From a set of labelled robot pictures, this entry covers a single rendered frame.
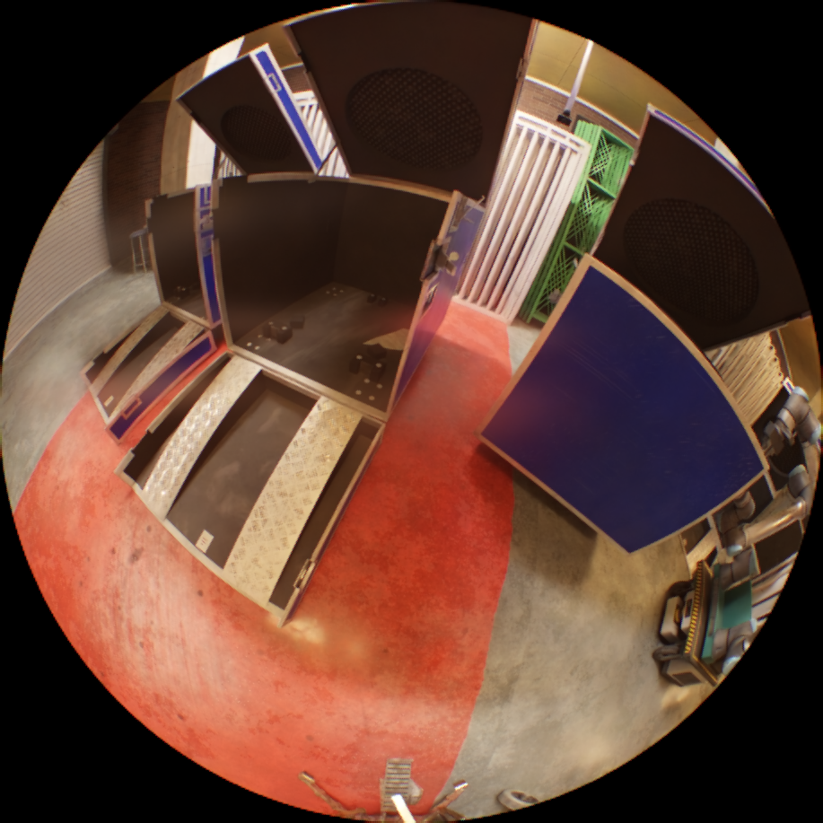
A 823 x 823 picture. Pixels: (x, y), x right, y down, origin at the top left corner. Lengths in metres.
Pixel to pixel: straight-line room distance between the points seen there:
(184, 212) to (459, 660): 2.82
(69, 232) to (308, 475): 5.87
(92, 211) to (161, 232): 4.11
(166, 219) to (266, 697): 2.48
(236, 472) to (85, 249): 5.56
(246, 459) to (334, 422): 0.40
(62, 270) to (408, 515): 6.17
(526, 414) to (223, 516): 1.14
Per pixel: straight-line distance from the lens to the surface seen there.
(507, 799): 1.43
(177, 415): 1.31
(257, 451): 1.09
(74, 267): 6.08
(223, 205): 1.18
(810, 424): 1.36
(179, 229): 2.23
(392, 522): 0.98
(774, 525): 1.66
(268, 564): 0.92
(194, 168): 3.26
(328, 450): 0.92
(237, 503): 1.03
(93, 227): 6.15
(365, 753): 1.14
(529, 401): 0.91
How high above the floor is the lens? 0.93
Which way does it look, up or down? 47 degrees down
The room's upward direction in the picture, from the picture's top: 21 degrees clockwise
